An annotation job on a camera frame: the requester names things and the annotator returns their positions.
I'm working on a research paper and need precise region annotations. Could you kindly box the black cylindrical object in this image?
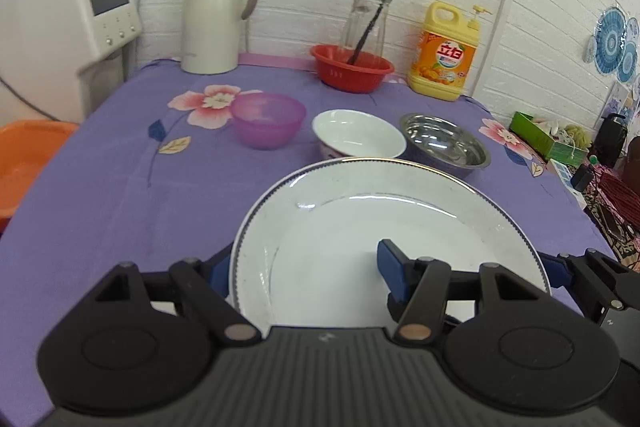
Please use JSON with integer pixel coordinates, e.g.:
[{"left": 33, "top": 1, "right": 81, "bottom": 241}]
[{"left": 590, "top": 113, "right": 629, "bottom": 168}]

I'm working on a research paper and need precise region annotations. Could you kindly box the red plastic basket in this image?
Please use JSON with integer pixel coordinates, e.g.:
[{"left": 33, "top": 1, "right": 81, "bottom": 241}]
[{"left": 309, "top": 44, "right": 395, "bottom": 94}]

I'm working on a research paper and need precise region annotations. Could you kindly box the stainless steel bowl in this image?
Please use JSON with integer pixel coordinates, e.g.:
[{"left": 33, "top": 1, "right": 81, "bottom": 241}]
[{"left": 398, "top": 112, "right": 492, "bottom": 182}]

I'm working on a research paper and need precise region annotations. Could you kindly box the clear glass carafe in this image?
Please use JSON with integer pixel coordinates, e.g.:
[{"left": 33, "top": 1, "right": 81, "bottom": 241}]
[{"left": 342, "top": 0, "right": 391, "bottom": 64}]

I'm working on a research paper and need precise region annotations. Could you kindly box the black stirring stick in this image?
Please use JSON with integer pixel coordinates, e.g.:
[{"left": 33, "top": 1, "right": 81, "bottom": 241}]
[{"left": 350, "top": 0, "right": 394, "bottom": 66}]

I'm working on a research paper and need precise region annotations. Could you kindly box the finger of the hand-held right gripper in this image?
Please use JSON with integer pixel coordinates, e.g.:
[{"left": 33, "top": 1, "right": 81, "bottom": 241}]
[{"left": 542, "top": 249, "right": 640, "bottom": 324}]

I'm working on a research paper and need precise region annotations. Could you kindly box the white and blue tray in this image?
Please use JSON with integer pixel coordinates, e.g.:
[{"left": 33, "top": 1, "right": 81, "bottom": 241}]
[{"left": 549, "top": 158, "right": 587, "bottom": 208}]

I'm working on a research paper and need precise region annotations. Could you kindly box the purple plastic bowl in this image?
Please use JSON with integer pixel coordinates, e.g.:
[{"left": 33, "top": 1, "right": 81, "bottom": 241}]
[{"left": 231, "top": 93, "right": 307, "bottom": 151}]

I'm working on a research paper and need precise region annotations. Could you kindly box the white ceramic bowl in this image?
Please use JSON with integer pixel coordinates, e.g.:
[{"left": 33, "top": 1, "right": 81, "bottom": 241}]
[{"left": 312, "top": 109, "right": 407, "bottom": 160}]

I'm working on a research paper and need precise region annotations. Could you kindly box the white plate with dark rim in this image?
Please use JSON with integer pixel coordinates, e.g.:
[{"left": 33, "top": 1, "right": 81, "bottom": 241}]
[{"left": 229, "top": 157, "right": 553, "bottom": 329}]

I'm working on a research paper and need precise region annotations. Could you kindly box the dark patterned cloth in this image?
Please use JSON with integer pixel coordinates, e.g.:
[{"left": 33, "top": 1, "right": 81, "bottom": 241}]
[{"left": 580, "top": 164, "right": 640, "bottom": 260}]

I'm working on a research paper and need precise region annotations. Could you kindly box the cream thermos jug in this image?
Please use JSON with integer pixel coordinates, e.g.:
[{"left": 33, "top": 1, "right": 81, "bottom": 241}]
[{"left": 180, "top": 0, "right": 261, "bottom": 75}]

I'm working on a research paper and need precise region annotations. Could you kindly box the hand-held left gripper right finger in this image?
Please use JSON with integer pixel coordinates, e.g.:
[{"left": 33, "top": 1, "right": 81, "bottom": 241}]
[{"left": 376, "top": 238, "right": 553, "bottom": 344}]

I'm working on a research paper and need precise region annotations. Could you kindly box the purple floral tablecloth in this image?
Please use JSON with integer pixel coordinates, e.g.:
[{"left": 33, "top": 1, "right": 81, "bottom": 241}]
[{"left": 0, "top": 54, "right": 626, "bottom": 413}]

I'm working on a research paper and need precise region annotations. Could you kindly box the blue round wall decoration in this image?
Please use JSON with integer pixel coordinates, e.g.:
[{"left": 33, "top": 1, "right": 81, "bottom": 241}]
[{"left": 586, "top": 6, "right": 640, "bottom": 84}]

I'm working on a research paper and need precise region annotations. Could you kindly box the white water dispenser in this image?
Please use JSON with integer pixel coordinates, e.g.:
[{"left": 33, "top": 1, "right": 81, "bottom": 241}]
[{"left": 0, "top": 0, "right": 146, "bottom": 125}]

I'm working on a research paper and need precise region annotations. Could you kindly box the orange plastic basin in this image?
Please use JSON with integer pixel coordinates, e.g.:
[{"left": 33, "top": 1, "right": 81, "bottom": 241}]
[{"left": 0, "top": 120, "right": 81, "bottom": 233}]

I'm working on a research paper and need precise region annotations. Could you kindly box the yellow detergent pump bottle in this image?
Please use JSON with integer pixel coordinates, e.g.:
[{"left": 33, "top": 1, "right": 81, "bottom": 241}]
[{"left": 407, "top": 2, "right": 493, "bottom": 102}]

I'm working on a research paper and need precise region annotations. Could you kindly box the green box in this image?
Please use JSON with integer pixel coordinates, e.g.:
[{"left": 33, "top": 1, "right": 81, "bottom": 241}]
[{"left": 509, "top": 111, "right": 587, "bottom": 168}]

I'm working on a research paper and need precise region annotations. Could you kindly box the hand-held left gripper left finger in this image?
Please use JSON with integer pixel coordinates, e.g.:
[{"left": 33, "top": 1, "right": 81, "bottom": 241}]
[{"left": 92, "top": 244, "right": 263, "bottom": 351}]

